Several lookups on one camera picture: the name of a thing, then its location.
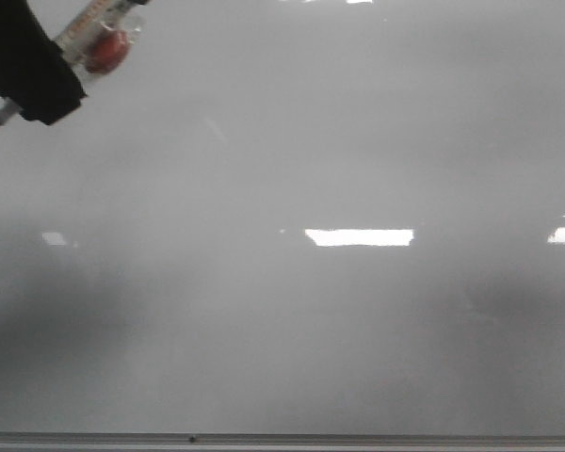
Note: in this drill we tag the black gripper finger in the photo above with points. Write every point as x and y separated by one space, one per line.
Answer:
33 73

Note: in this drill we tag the black whiteboard marker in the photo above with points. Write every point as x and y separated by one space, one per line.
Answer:
81 33

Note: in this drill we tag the red round magnet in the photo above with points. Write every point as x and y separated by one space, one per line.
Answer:
108 53

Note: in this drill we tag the white whiteboard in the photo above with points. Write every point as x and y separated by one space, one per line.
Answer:
296 217

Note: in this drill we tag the grey aluminium whiteboard frame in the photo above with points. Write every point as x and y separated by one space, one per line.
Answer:
50 441

